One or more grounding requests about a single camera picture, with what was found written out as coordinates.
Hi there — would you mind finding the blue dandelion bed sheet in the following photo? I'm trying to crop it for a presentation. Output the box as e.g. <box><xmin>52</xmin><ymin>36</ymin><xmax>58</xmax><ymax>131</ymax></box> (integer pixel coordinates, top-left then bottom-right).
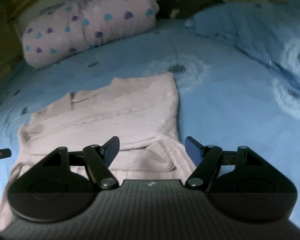
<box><xmin>0</xmin><ymin>20</ymin><xmax>300</xmax><ymax>228</ymax></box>

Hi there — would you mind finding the blue pillow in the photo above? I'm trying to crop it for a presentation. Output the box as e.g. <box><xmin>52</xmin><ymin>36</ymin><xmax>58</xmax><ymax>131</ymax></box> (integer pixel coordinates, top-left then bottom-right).
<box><xmin>185</xmin><ymin>0</ymin><xmax>300</xmax><ymax>98</ymax></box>

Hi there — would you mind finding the pink heart-print rolled quilt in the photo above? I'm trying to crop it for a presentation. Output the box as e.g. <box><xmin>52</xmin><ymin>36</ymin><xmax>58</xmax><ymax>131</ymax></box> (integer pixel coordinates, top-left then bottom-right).
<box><xmin>21</xmin><ymin>0</ymin><xmax>159</xmax><ymax>68</ymax></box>

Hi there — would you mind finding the black bag with white trim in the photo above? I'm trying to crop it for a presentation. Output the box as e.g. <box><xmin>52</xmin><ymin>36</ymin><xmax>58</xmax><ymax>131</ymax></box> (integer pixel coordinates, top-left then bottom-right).
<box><xmin>156</xmin><ymin>0</ymin><xmax>225</xmax><ymax>20</ymax></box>

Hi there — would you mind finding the pink knit cardigan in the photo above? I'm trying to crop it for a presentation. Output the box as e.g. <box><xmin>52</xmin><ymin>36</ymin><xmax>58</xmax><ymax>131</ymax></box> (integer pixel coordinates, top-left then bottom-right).
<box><xmin>0</xmin><ymin>72</ymin><xmax>198</xmax><ymax>233</ymax></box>

